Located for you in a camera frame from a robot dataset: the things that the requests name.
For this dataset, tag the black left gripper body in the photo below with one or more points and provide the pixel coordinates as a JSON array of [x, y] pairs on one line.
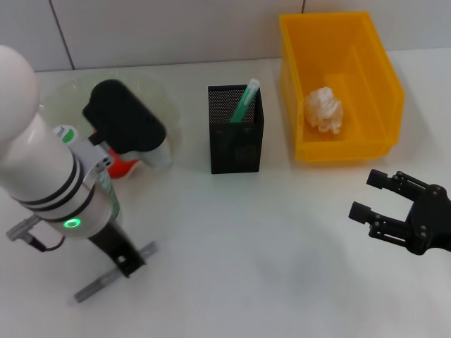
[[112, 243]]

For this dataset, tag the green utility knife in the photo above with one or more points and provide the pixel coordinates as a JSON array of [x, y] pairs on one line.
[[245, 102]]

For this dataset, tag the white paper ball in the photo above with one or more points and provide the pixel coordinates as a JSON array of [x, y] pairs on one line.
[[324, 111]]

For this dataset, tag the black mesh pen holder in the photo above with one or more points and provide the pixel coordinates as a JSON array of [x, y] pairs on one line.
[[243, 151]]

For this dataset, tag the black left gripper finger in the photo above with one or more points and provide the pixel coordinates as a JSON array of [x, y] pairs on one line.
[[128, 262]]

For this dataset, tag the green glass fruit plate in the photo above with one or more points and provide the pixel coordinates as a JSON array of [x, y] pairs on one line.
[[162, 95]]

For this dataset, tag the orange fruit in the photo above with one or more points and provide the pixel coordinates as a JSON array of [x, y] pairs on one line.
[[118, 167]]

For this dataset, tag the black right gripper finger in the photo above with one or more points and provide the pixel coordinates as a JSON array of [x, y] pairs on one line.
[[359, 211], [378, 179]]

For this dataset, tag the yellow plastic bin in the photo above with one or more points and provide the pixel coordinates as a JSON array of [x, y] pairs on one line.
[[352, 63]]

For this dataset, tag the gray marker pen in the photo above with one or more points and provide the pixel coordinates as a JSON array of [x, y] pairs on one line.
[[95, 287]]

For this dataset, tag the clear green-label water bottle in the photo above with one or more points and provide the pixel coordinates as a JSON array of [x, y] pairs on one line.
[[67, 135]]

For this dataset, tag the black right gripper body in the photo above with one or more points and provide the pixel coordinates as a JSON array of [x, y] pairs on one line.
[[431, 225]]

